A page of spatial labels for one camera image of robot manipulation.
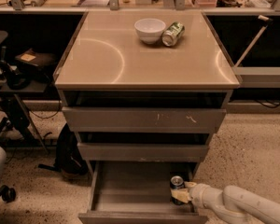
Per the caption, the white bowl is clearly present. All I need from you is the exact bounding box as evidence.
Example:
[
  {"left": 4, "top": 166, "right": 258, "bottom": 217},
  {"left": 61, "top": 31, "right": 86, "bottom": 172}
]
[{"left": 134, "top": 18, "right": 166, "bottom": 44}]

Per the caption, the green soda can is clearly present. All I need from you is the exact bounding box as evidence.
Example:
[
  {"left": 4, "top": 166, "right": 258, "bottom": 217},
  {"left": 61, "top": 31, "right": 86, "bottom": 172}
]
[{"left": 161, "top": 21, "right": 185, "bottom": 47}]

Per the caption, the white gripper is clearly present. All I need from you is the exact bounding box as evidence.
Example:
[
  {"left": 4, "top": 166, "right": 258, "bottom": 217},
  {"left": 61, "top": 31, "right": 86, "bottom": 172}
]
[{"left": 171, "top": 181, "right": 209, "bottom": 208}]

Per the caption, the blue pepsi can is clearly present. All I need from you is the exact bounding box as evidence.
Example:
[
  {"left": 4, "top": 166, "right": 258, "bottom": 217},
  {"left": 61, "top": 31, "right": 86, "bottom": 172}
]
[{"left": 170, "top": 175, "right": 185, "bottom": 205}]

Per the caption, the black headset on stand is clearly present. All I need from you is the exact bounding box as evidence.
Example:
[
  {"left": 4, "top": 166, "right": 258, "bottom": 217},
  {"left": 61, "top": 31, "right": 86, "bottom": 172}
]
[{"left": 0, "top": 46, "right": 30, "bottom": 90}]

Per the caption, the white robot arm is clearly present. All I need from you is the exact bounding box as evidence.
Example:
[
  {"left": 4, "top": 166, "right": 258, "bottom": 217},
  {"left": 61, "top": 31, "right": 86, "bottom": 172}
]
[{"left": 171, "top": 182, "right": 280, "bottom": 224}]

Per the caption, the grey drawer cabinet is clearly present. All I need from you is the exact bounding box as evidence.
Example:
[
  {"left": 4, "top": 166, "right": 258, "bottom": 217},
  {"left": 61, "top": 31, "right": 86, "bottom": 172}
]
[{"left": 51, "top": 9, "right": 242, "bottom": 176}]

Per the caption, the grey middle drawer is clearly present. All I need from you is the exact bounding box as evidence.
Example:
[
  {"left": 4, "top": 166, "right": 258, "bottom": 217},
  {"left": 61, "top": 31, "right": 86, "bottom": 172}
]
[{"left": 77, "top": 143, "right": 208, "bottom": 162}]

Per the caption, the grey top drawer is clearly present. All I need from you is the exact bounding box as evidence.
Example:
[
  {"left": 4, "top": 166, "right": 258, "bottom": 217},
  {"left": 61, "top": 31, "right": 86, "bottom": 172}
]
[{"left": 63, "top": 107, "right": 226, "bottom": 133}]

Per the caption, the black backpack on floor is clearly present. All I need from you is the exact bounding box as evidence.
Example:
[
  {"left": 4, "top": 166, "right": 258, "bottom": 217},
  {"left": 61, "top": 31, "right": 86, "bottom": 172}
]
[{"left": 38, "top": 124, "right": 89, "bottom": 179}]

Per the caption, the grey open bottom drawer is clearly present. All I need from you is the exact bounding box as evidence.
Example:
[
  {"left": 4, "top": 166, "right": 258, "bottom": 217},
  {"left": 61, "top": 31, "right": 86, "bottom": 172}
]
[{"left": 78, "top": 161, "right": 207, "bottom": 224}]

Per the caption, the black bag on stand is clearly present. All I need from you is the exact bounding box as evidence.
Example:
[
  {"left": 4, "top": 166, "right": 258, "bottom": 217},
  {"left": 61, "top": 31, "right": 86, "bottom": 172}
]
[{"left": 15, "top": 49, "right": 58, "bottom": 83}]

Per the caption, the black office chair base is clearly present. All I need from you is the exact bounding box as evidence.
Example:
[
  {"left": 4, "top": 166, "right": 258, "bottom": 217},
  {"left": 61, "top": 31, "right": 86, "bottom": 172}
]
[{"left": 0, "top": 185, "right": 16, "bottom": 203}]

